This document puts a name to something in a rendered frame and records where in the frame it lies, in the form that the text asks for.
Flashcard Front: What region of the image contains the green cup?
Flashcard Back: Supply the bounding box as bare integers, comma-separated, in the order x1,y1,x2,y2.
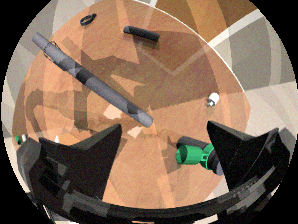
176,144,214,171

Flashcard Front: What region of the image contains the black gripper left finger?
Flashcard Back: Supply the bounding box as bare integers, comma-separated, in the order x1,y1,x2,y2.
39,123,122,201

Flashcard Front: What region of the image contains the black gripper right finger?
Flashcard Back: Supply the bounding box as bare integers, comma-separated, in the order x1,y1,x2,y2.
206,120,279,192

